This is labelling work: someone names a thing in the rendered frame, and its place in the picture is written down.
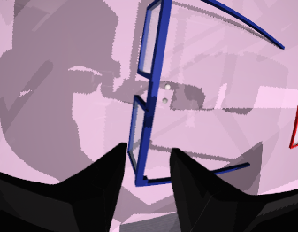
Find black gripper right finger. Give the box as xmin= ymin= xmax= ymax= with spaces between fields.
xmin=169 ymin=148 xmax=298 ymax=232

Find navy glasses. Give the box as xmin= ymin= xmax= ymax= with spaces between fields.
xmin=127 ymin=0 xmax=285 ymax=187

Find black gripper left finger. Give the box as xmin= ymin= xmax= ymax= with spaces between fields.
xmin=0 ymin=142 xmax=127 ymax=232

